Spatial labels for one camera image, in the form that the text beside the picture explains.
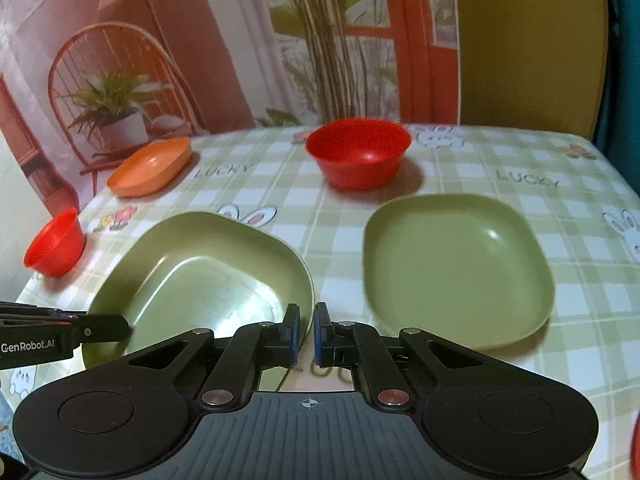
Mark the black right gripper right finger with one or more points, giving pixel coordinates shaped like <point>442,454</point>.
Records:
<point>390,372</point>

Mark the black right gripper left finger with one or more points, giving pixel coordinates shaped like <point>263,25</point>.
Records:
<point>212,371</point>

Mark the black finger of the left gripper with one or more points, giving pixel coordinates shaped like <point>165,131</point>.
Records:
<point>94,328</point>

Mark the green plate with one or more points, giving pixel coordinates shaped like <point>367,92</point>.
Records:
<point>214,270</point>
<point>464,267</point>

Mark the large red bowl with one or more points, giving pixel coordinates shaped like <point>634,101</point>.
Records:
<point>359,154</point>

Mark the small red bowl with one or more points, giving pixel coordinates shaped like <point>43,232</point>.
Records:
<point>58,245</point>

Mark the orange plate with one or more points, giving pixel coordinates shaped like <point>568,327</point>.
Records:
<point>151,168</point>

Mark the printed backdrop cloth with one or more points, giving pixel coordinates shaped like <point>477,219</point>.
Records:
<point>244,63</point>

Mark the yellow wooden headboard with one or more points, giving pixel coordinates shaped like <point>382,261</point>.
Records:
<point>533,64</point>

